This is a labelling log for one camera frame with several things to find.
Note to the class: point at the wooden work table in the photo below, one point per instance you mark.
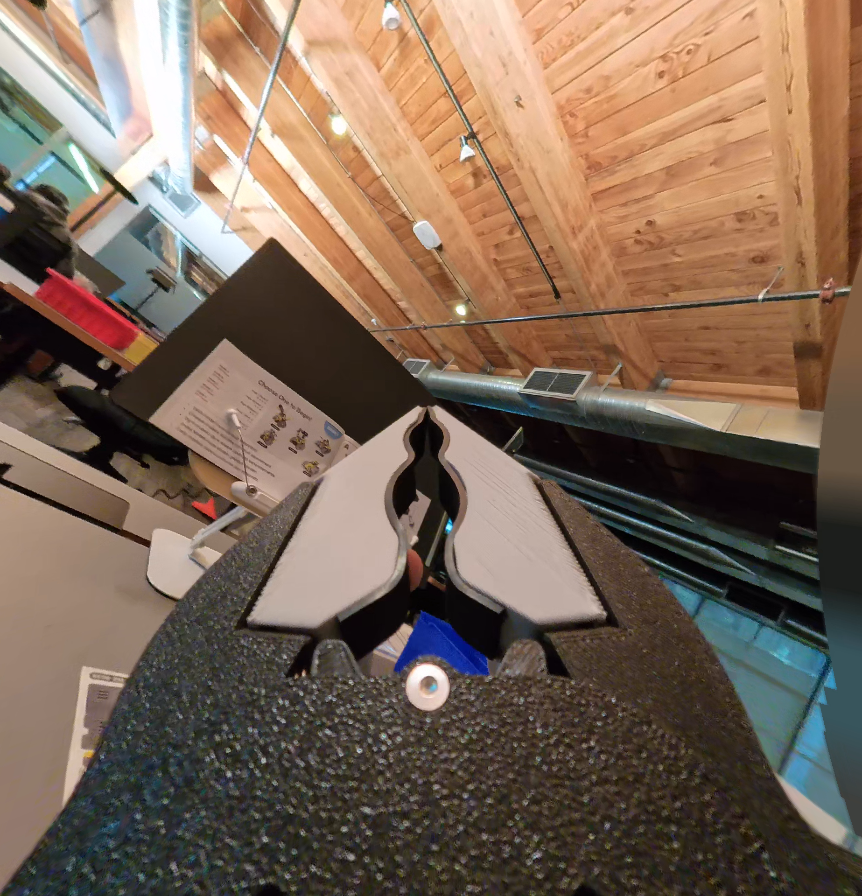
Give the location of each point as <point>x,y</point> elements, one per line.
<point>60,329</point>

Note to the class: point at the black divider board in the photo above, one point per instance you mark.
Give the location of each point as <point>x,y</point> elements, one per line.
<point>277,315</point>

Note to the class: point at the yellow and grey sticker sheet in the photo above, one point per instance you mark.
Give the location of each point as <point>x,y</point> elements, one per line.
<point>98,714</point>

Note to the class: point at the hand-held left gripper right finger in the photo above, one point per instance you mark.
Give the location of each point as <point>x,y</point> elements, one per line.
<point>515,539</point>

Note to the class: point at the black lighting track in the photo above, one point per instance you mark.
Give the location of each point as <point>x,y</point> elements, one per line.
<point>487,161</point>

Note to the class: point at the red plastic bin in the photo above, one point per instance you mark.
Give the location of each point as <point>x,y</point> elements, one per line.
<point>88,311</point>

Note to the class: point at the white ceiling sensor box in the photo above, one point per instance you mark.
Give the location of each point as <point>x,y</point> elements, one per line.
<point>427,234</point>

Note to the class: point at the thin metal ceiling pipe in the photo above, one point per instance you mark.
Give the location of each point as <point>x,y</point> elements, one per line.
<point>613,310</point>

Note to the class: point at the white vent grille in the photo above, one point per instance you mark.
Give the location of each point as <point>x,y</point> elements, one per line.
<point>555,383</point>

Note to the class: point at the blue plastic bin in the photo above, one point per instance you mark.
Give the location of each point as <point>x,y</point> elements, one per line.
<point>438,644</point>

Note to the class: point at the printed instruction booklet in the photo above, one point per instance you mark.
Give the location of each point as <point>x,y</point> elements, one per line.
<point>214,392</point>

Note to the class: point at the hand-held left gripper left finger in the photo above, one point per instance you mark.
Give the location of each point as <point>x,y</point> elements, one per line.
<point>333,532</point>

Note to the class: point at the silver insulated air duct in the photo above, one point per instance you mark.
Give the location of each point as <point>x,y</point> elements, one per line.
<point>175,84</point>

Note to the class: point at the white track spotlight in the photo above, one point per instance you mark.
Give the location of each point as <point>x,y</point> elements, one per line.
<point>391,15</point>
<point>467,150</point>

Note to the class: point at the black office chair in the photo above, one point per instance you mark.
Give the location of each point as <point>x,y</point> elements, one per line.
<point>116,420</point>

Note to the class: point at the silver horizontal air duct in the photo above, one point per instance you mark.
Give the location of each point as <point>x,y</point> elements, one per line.
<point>627,413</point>

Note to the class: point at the white folding book stand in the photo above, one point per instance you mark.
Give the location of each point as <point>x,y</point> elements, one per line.
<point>168,563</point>

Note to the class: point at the yellow plastic bin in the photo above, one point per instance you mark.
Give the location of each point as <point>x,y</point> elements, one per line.
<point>145,346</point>

